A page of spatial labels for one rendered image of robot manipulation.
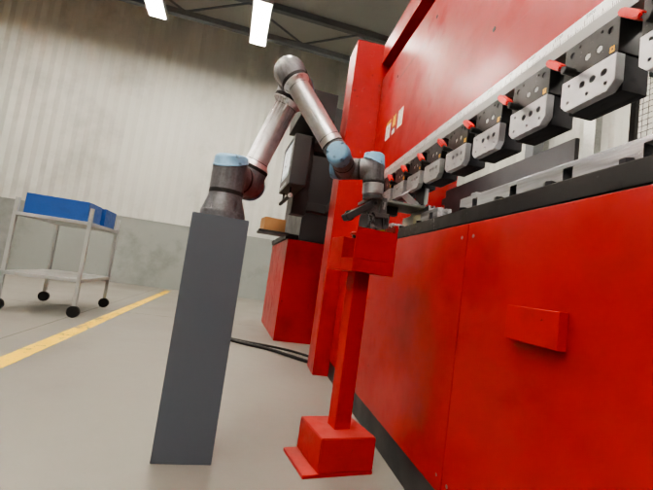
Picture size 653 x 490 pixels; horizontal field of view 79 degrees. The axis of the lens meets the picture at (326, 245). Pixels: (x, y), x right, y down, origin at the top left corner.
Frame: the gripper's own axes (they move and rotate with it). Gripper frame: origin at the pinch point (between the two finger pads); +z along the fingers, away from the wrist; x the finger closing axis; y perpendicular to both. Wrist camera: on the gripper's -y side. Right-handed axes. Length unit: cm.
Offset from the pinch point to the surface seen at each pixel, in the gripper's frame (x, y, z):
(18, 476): 6, -95, 65
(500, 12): -26, 33, -82
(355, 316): 2.1, -1.1, 22.6
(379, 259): -5.0, 3.3, 2.2
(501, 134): -32, 28, -38
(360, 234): -4.9, -4.3, -5.5
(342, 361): 2.7, -4.7, 38.1
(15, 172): 779, -320, -134
